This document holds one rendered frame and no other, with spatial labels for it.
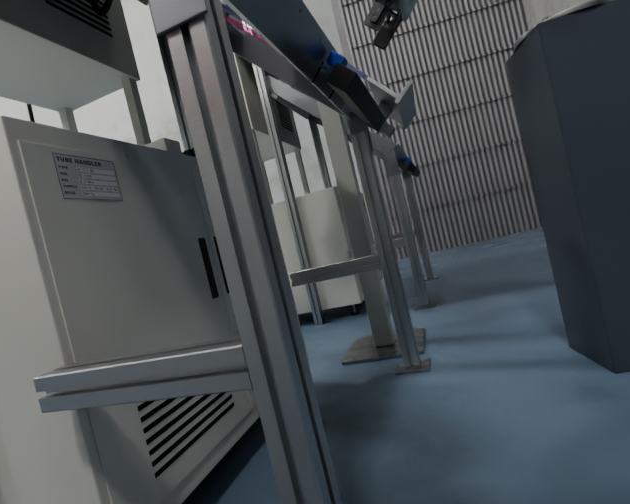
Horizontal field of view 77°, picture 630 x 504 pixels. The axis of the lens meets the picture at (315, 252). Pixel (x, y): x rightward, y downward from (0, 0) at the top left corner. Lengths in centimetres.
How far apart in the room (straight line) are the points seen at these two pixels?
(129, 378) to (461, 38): 454
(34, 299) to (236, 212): 31
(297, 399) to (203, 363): 9
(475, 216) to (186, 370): 410
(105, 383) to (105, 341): 13
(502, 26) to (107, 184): 450
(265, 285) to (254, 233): 4
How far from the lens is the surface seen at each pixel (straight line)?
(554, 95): 94
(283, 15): 63
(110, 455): 60
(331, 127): 131
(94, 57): 131
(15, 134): 60
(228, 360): 36
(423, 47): 464
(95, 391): 48
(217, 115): 35
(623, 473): 72
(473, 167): 440
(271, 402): 36
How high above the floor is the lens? 39
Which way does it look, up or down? 1 degrees down
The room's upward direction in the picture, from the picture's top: 13 degrees counter-clockwise
